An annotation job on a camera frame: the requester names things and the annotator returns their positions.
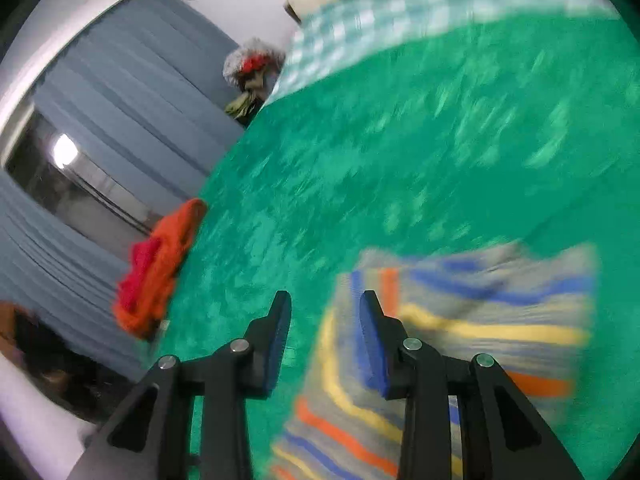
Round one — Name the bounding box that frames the orange red garment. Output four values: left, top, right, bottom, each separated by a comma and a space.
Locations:
113, 198, 207, 341

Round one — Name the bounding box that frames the striped knit sweater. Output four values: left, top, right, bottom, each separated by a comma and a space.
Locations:
268, 243, 597, 479

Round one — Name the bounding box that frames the green floral bedspread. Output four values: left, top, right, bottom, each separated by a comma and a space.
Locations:
160, 13, 639, 479

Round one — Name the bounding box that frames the blue grey curtain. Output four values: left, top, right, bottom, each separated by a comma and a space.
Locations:
1, 0, 242, 378

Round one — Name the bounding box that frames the green checked bed sheet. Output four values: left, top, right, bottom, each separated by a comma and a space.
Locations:
268, 0, 615, 102

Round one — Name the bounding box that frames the dark window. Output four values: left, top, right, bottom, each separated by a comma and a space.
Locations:
6, 110, 160, 260

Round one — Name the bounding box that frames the clothes pile beside bed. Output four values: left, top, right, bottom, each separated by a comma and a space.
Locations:
222, 38, 285, 127

